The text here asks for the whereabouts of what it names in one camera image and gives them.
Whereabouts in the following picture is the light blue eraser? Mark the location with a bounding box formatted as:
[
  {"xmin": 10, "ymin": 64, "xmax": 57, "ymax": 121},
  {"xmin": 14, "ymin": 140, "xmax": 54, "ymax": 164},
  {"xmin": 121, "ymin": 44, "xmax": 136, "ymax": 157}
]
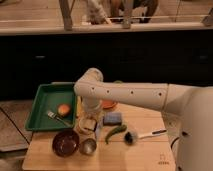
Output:
[{"xmin": 95, "ymin": 124, "xmax": 103, "ymax": 141}]

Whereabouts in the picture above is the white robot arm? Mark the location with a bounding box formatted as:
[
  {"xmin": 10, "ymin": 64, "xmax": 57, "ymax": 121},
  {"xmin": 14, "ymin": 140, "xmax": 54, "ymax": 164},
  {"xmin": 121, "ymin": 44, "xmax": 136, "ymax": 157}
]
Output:
[{"xmin": 74, "ymin": 68, "xmax": 213, "ymax": 171}]

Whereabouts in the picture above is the white paper cup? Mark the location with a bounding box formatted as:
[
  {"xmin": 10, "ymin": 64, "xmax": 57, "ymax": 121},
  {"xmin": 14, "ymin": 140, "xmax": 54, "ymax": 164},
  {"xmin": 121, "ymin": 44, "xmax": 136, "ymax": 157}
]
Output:
[{"xmin": 77, "ymin": 117, "xmax": 97, "ymax": 135}]

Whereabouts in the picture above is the small metal cup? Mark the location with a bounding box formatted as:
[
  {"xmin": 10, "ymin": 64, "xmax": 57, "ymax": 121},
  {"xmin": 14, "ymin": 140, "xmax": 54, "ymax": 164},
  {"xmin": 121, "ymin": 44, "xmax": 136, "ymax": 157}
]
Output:
[{"xmin": 79, "ymin": 138, "xmax": 97, "ymax": 155}]

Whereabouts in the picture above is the blue sponge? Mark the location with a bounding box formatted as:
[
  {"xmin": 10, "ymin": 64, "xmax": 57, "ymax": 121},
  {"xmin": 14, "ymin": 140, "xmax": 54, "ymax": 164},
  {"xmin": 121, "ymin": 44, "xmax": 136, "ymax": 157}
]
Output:
[{"xmin": 103, "ymin": 112, "xmax": 122, "ymax": 126}]

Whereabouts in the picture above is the orange bowl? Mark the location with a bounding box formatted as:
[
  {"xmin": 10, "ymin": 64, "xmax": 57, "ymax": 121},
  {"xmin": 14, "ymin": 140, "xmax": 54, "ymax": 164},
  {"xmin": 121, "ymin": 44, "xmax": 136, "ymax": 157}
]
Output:
[{"xmin": 102, "ymin": 100, "xmax": 117, "ymax": 109}]

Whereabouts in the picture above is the orange fruit toy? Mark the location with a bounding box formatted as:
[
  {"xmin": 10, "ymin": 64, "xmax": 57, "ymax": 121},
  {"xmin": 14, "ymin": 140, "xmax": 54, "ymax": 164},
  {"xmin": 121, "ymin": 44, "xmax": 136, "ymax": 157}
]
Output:
[{"xmin": 57, "ymin": 104, "xmax": 71, "ymax": 117}]

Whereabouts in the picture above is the dark red bowl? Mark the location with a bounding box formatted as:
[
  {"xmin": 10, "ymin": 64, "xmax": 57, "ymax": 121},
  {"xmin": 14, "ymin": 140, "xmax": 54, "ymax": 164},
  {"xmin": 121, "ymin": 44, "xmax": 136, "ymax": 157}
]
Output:
[{"xmin": 52, "ymin": 130, "xmax": 80, "ymax": 157}]

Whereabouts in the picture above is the wooden board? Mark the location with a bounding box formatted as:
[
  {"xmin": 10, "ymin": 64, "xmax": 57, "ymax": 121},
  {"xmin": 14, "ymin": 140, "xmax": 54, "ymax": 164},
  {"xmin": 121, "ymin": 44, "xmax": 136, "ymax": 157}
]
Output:
[{"xmin": 21, "ymin": 82, "xmax": 177, "ymax": 171}]

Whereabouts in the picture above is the silver fork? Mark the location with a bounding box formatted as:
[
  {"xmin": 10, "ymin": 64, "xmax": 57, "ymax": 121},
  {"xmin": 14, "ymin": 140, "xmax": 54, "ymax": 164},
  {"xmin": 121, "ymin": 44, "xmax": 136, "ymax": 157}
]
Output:
[{"xmin": 47, "ymin": 111, "xmax": 72, "ymax": 127}]

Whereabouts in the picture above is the green plastic tray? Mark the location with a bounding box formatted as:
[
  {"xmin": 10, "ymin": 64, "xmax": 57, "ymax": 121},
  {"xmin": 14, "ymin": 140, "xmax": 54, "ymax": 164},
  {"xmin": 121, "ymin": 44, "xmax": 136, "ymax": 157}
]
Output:
[{"xmin": 25, "ymin": 83, "xmax": 77, "ymax": 131}]

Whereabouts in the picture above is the black white dish brush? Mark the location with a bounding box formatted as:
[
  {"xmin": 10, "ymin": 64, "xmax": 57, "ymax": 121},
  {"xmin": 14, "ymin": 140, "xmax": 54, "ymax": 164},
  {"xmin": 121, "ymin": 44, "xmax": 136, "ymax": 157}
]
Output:
[{"xmin": 124, "ymin": 130, "xmax": 166, "ymax": 145}]

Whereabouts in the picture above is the black cable right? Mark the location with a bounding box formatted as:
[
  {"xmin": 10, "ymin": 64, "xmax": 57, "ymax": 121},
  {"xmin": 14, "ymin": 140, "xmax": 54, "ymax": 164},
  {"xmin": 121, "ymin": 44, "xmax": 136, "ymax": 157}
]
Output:
[{"xmin": 169, "ymin": 135, "xmax": 179, "ymax": 149}]

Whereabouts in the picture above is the black cable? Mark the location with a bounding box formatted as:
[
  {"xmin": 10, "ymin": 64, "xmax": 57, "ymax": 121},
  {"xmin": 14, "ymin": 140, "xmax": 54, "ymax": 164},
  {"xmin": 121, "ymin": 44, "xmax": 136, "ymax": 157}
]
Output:
[
  {"xmin": 169, "ymin": 135, "xmax": 179, "ymax": 149},
  {"xmin": 0, "ymin": 107, "xmax": 34, "ymax": 146}
]

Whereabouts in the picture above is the black cable left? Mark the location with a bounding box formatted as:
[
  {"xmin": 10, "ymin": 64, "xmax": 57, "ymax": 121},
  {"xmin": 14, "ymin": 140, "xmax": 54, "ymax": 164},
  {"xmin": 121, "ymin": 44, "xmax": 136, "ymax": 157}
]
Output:
[{"xmin": 0, "ymin": 107, "xmax": 34, "ymax": 146}]

